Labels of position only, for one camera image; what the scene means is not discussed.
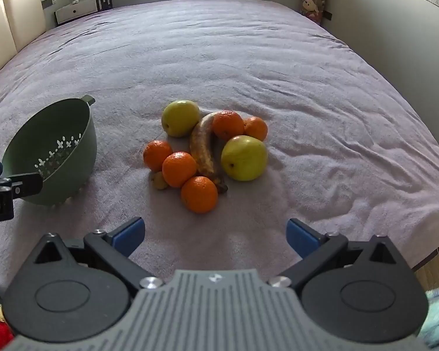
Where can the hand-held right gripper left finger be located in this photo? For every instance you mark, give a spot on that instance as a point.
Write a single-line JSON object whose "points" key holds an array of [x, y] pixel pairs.
{"points": [[130, 236]]}

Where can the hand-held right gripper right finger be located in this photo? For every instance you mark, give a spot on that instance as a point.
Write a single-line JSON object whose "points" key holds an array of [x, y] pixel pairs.
{"points": [[300, 237]]}

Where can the green colander bowl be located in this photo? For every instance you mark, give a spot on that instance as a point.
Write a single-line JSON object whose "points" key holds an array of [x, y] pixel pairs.
{"points": [[77, 161]]}

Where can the small brown round fruit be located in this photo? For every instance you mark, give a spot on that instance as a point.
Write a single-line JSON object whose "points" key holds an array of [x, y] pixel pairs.
{"points": [[159, 182]]}

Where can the orange mandarin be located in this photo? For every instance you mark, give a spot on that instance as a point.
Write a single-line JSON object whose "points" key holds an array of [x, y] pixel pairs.
{"points": [[256, 128], [199, 195], [156, 153], [179, 170], [227, 124]]}

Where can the large yellow green apple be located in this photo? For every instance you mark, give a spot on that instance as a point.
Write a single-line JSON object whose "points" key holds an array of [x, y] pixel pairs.
{"points": [[245, 159]]}

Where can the overripe brown banana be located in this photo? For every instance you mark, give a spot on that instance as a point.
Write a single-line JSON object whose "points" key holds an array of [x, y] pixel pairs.
{"points": [[203, 150]]}

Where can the cream padded headboard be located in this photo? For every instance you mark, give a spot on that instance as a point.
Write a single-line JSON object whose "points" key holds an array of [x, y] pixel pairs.
{"points": [[22, 18]]}

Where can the white bedside cabinet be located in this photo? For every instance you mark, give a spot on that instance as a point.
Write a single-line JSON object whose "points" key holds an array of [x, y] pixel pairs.
{"points": [[77, 10]]}

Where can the black white patterned box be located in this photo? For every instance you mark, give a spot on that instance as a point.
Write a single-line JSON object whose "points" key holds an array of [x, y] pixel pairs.
{"points": [[104, 2]]}

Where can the wall control panel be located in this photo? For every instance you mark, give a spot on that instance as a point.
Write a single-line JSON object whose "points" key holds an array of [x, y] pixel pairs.
{"points": [[49, 2]]}

